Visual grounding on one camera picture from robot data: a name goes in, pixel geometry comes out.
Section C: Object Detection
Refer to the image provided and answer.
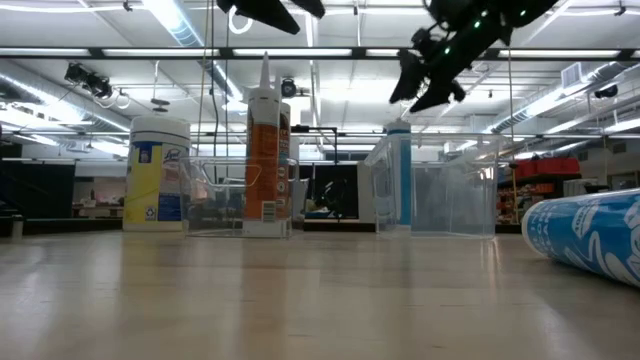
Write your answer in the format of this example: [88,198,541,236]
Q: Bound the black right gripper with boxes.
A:
[389,0,514,114]

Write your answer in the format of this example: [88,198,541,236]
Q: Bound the blue silicone sealant tube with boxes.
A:
[521,188,640,289]
[385,118,413,236]

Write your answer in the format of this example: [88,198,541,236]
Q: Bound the orange sealant tube with barcode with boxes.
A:
[243,52,284,239]

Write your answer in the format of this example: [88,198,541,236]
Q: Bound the Lysol wipes canister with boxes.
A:
[122,115,192,233]

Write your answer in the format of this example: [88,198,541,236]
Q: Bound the large clear plastic bin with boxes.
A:
[363,132,506,240]

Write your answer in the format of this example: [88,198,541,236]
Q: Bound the black monitor screen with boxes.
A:
[299,163,360,220]

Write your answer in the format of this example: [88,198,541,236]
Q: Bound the red storage bins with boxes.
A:
[514,157,581,180]

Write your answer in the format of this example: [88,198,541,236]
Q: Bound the dark storage shelf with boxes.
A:
[496,172,584,235]

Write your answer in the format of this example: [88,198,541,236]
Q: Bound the small clear plastic bin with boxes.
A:
[178,156,301,239]

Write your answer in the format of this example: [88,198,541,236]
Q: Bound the black partition panel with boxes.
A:
[0,159,76,220]

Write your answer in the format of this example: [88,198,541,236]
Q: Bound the white cable loop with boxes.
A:
[228,4,254,36]

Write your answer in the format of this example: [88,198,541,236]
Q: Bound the black overhead frame bar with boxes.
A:
[0,130,640,141]
[0,47,640,62]

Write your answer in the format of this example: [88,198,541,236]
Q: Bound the thin hanging cable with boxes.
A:
[506,44,515,161]

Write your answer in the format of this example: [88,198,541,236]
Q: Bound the dark hanging cable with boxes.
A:
[208,0,224,186]

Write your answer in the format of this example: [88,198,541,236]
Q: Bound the silver ventilation duct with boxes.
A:
[487,60,640,135]
[0,72,132,132]

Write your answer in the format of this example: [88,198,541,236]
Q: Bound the black hanging camera with cables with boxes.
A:
[63,62,114,99]

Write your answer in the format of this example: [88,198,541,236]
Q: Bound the black table edge rail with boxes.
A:
[0,217,524,237]

